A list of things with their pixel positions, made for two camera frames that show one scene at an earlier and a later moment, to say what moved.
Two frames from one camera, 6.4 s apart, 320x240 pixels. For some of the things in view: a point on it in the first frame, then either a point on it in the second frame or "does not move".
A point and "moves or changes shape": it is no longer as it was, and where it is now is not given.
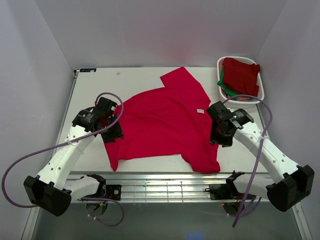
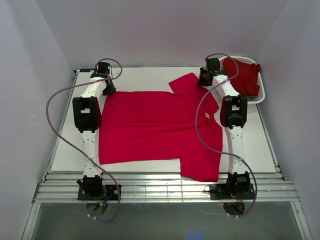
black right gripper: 225,142 -> 202,71
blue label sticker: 88,70 does not move
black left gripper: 117,133 -> 111,89
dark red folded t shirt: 240,77 does not move
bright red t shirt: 172,120 moves or changes shape
